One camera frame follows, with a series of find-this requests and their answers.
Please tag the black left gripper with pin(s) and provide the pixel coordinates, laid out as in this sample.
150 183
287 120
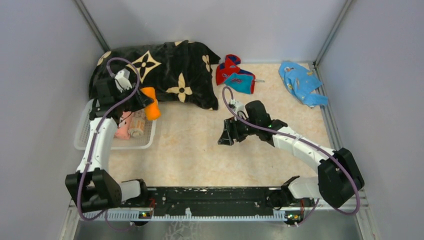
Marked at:
141 100

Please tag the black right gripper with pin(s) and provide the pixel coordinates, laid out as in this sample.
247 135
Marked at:
230 132

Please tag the orange towel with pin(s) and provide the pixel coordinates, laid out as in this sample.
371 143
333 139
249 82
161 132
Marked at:
151 110

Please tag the striped rabbit print towel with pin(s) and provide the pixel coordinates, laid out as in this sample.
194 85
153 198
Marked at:
137 125

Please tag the red blue cloth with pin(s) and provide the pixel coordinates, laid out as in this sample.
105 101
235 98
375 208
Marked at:
230 74

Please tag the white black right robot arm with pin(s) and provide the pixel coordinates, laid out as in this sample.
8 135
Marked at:
338 176

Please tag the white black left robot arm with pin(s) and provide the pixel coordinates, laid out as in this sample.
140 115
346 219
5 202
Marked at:
91 186

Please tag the rolled pink panda towel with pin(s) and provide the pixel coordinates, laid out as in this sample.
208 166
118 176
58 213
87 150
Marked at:
123 126

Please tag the white plastic basket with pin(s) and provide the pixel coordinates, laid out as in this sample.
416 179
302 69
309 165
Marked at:
83 131

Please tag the black floral blanket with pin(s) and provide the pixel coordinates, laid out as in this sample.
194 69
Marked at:
178 71

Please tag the blue patterned towel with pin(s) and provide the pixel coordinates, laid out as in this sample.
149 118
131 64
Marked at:
301 83

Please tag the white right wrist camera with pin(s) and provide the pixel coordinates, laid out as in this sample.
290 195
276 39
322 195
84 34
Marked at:
236 106

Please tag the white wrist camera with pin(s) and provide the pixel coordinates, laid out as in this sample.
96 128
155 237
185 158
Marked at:
236 106
122 81

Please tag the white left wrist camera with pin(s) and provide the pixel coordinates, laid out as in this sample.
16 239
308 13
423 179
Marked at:
122 81

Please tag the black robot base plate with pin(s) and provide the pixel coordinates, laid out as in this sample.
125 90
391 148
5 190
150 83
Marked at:
222 201

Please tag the aluminium frame rail front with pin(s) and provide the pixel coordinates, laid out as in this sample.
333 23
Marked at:
139 214

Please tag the aluminium frame rail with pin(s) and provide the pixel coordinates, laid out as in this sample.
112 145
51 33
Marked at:
139 214
327 113

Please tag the aluminium frame rail right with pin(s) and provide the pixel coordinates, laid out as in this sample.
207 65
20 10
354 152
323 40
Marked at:
327 113

